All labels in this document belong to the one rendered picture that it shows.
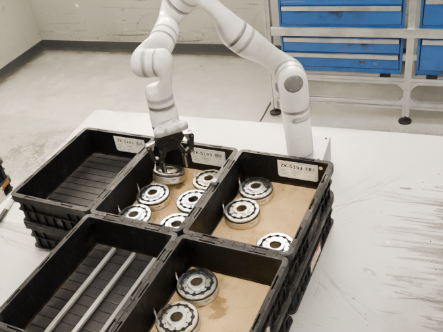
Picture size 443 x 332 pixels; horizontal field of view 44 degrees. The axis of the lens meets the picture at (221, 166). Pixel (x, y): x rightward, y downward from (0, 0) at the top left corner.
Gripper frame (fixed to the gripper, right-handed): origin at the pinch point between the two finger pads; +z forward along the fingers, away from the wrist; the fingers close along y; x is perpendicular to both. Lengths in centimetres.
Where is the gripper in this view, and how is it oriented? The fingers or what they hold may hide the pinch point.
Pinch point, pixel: (175, 165)
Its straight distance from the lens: 153.8
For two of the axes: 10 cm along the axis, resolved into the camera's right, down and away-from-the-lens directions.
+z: 1.3, 8.1, 5.7
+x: 3.5, 5.0, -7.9
